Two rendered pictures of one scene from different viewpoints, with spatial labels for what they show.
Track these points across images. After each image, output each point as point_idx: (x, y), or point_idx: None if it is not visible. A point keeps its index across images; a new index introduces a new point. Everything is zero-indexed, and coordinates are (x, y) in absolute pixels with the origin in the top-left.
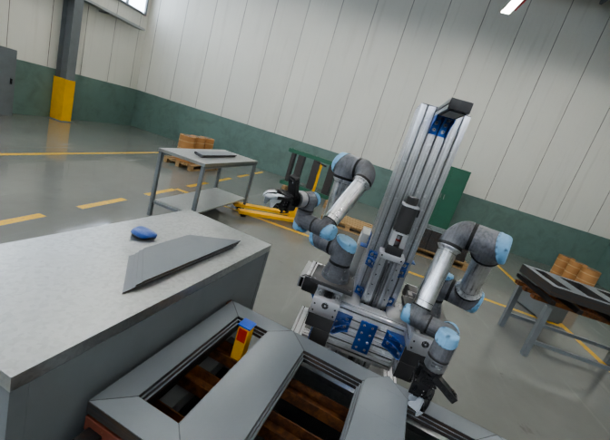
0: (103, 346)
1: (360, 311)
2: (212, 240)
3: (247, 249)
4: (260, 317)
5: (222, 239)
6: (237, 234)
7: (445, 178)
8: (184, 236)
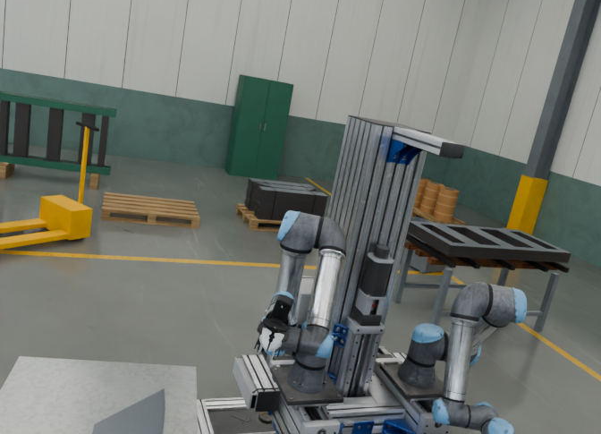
0: None
1: (351, 412)
2: (136, 414)
3: (181, 397)
4: None
5: (142, 401)
6: (139, 373)
7: (410, 212)
8: (94, 432)
